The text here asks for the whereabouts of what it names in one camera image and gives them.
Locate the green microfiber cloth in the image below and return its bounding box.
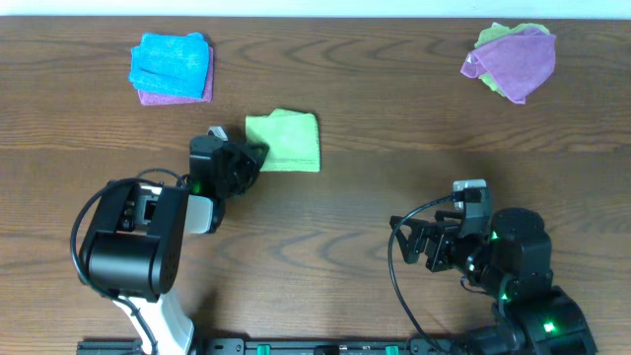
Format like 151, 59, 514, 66
245, 108, 321, 173

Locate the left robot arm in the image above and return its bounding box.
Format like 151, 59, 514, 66
70, 133, 269, 354

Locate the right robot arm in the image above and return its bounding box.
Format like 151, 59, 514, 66
388, 208, 597, 355

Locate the folded magenta cloth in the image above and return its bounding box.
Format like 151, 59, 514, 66
137, 47, 214, 107

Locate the folded blue cloth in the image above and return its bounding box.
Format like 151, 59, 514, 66
128, 33, 210, 99

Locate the crumpled purple cloth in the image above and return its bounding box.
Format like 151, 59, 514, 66
460, 28, 556, 105

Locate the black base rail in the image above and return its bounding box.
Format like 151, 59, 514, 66
75, 338, 453, 355

